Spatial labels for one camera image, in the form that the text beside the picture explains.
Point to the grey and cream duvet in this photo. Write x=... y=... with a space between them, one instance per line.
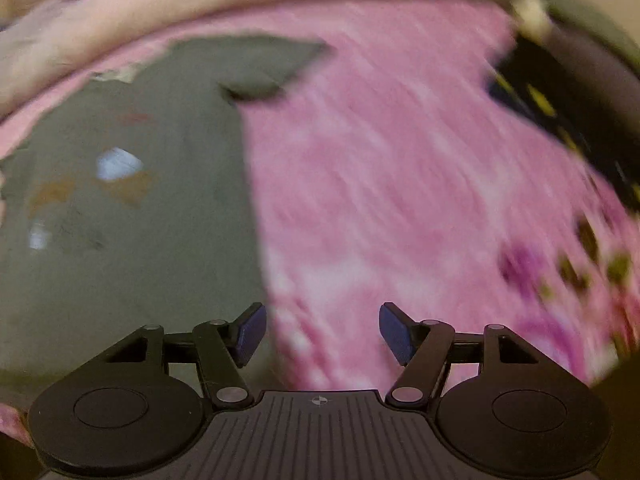
x=150 y=15

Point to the pink floral bed sheet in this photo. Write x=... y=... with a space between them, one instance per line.
x=400 y=185

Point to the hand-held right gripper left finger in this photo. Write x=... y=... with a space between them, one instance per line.
x=250 y=332

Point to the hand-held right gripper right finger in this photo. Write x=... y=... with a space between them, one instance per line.
x=395 y=332

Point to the black cloth with yellow print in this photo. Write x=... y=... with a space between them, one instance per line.
x=575 y=90

